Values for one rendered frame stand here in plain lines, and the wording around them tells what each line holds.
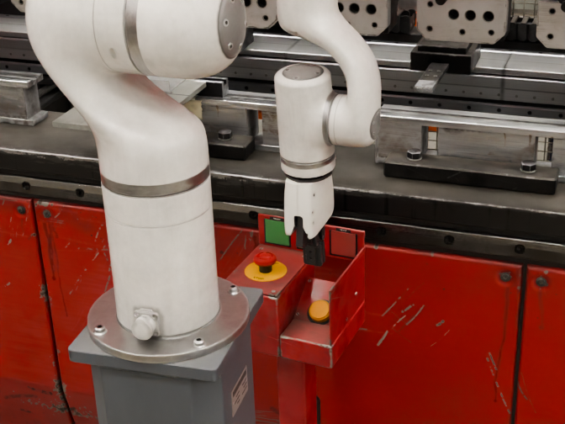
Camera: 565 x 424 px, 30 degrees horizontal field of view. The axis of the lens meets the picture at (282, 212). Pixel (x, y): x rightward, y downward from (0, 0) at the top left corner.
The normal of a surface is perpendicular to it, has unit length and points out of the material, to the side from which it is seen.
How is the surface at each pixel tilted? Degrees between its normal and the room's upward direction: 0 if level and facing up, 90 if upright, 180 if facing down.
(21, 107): 90
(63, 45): 95
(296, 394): 90
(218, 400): 90
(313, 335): 0
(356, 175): 0
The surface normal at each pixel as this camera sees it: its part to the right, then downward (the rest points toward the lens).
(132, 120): 0.26, -0.58
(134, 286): -0.43, 0.41
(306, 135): -0.22, 0.54
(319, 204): 0.87, 0.20
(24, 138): -0.04, -0.90
